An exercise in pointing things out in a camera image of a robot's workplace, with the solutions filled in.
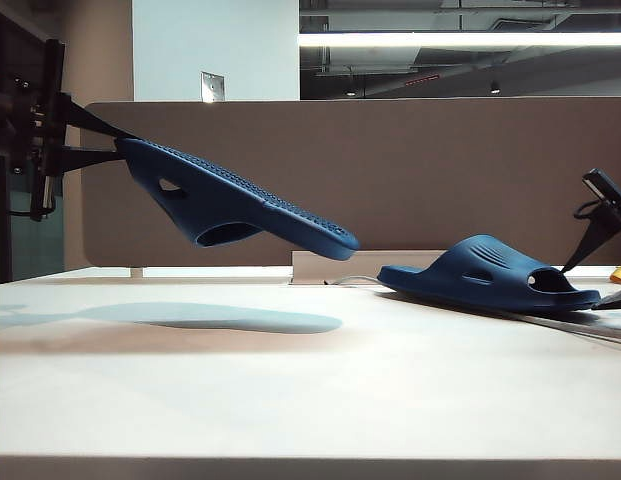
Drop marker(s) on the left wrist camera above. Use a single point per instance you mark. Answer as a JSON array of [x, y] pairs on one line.
[[40, 200]]

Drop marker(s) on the black pendant ceiling lamp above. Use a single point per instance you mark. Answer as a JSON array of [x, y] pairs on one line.
[[495, 90]]

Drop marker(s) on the blue rubber slipper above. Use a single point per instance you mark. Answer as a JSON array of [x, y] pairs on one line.
[[225, 210], [440, 282]]

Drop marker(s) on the brown desk partition panel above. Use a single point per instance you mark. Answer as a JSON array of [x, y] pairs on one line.
[[390, 165]]

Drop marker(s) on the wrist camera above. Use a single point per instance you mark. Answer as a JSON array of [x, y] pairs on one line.
[[40, 200], [597, 181]]

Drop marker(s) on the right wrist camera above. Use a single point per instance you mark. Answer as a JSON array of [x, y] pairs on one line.
[[597, 181]]

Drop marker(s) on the red illuminated sign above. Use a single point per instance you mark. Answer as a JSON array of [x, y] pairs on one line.
[[422, 80]]

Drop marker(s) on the long ceiling light strip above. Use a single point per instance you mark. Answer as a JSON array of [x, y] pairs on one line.
[[440, 40]]

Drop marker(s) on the silver metal wall plate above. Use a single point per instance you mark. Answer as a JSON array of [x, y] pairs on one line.
[[212, 89]]

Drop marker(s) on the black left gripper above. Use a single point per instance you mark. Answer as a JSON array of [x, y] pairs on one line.
[[54, 110]]

